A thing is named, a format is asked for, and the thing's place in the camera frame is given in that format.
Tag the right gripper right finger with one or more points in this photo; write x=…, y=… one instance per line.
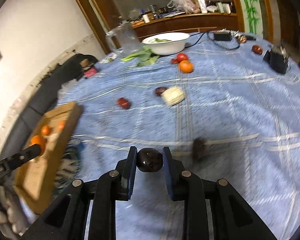
x=232, y=216

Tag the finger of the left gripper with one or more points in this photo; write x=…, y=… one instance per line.
x=30, y=153

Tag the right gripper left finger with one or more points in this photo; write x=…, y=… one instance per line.
x=87, y=209

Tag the orange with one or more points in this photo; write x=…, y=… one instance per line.
x=39, y=140
x=186, y=66
x=46, y=130

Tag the large red date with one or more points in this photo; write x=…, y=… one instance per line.
x=124, y=103

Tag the left hand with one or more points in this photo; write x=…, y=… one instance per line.
x=13, y=221

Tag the cardboard box tray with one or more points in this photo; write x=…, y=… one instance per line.
x=34, y=181

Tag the black sofa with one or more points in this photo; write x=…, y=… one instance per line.
x=43, y=100

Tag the dark jar pink label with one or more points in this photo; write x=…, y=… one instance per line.
x=89, y=72

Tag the blue plaid tablecloth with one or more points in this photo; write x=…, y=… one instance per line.
x=240, y=121

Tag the dark wrinkled date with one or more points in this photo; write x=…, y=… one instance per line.
x=159, y=90

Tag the clear plastic pitcher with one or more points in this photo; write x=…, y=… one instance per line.
x=126, y=37

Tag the green leafy vegetable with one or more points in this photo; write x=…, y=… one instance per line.
x=145, y=57

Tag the small black box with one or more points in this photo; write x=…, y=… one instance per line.
x=278, y=59

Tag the small red date by tomato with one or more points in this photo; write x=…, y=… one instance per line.
x=174, y=61

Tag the far red tomato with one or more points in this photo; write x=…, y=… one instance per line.
x=182, y=57

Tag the red date far right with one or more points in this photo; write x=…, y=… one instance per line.
x=257, y=49

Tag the black power adapter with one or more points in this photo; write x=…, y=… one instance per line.
x=222, y=36

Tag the white bowl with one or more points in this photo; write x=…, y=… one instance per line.
x=166, y=43

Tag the wooden sideboard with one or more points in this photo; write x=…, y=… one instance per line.
x=190, y=23

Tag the plastic bag on sideboard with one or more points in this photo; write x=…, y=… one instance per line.
x=184, y=5

